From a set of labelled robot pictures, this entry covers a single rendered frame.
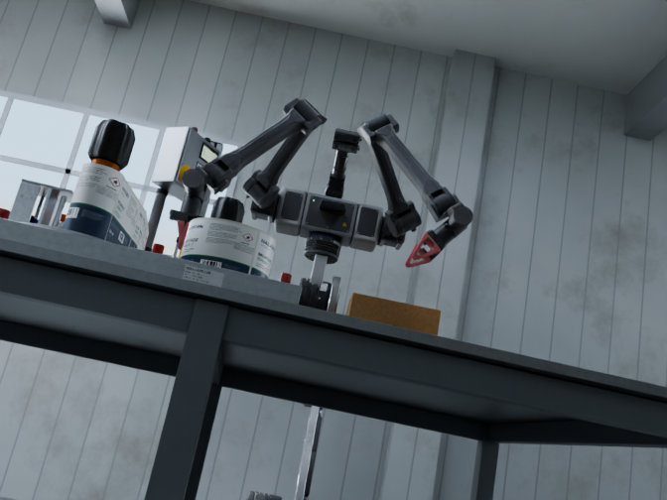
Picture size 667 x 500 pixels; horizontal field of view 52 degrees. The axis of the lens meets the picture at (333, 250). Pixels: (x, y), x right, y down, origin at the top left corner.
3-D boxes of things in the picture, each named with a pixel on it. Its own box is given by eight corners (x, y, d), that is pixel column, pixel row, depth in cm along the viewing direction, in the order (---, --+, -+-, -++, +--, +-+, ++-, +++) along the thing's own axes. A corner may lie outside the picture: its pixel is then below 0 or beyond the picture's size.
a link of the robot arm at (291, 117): (320, 127, 223) (296, 104, 224) (324, 116, 218) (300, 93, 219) (218, 197, 202) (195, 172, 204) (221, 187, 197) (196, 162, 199)
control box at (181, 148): (150, 182, 214) (166, 127, 219) (184, 203, 228) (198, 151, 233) (175, 182, 209) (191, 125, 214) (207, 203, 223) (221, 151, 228)
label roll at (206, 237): (240, 288, 140) (256, 221, 144) (156, 277, 147) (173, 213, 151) (275, 312, 158) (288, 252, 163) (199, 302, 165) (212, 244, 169)
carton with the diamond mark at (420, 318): (336, 372, 222) (352, 292, 229) (333, 379, 245) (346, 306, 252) (429, 391, 222) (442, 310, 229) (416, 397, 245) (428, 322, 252)
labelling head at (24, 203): (-12, 268, 180) (20, 179, 187) (3, 279, 193) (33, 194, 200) (43, 280, 181) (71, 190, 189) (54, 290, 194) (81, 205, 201)
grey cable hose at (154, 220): (138, 250, 211) (156, 187, 217) (139, 253, 215) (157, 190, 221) (150, 252, 212) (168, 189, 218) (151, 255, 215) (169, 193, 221)
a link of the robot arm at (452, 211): (451, 194, 209) (427, 206, 208) (461, 181, 198) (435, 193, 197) (470, 228, 207) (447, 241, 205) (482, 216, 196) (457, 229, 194)
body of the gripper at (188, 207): (203, 223, 194) (210, 199, 197) (168, 214, 193) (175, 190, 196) (204, 230, 201) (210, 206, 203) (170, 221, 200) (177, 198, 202)
